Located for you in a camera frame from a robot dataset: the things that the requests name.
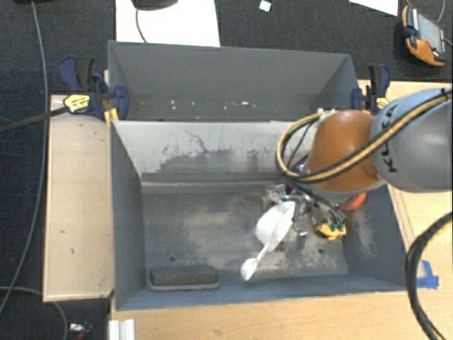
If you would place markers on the white plastic cup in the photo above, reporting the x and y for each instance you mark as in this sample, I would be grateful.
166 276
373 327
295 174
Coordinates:
268 227

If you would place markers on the yellow small block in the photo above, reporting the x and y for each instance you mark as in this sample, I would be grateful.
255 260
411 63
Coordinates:
322 231

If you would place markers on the dark grey sponge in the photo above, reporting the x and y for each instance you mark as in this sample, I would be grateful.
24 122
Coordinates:
183 277

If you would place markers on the grey metal bin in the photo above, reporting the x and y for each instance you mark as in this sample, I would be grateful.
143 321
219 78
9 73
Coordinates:
198 225

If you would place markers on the white plastic spoon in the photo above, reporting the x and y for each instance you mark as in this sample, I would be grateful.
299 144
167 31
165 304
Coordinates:
249 269

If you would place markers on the pale wood board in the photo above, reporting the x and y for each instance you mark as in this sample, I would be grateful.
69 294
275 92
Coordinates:
78 204

